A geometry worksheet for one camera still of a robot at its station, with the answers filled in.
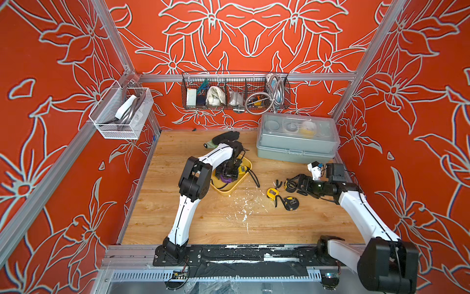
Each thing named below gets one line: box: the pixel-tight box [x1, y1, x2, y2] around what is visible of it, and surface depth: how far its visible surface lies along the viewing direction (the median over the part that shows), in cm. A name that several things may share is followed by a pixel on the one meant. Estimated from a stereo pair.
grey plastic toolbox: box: [255, 112, 341, 164], surface depth 97 cm
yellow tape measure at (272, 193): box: [266, 187, 280, 201], surface depth 91 cm
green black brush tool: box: [203, 130, 241, 149], surface depth 120 cm
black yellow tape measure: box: [274, 194, 300, 211], surface depth 87 cm
